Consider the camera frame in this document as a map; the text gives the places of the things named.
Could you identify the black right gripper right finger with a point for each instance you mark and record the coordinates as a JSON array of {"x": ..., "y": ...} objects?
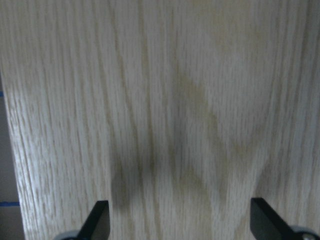
[{"x": 266, "y": 224}]

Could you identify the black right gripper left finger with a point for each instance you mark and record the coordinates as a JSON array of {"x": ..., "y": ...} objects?
[{"x": 97, "y": 225}]

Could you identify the blue tape strip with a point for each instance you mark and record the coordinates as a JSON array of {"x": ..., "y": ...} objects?
[{"x": 9, "y": 204}]

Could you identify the light wood cabinet top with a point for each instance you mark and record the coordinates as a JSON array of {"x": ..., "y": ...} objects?
[{"x": 177, "y": 112}]

